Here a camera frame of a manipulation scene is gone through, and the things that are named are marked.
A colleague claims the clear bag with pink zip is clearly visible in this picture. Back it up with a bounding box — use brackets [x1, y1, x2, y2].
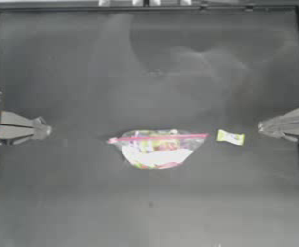
[105, 128, 210, 170]

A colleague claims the green candy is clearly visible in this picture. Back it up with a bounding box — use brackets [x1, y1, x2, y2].
[215, 128, 246, 147]

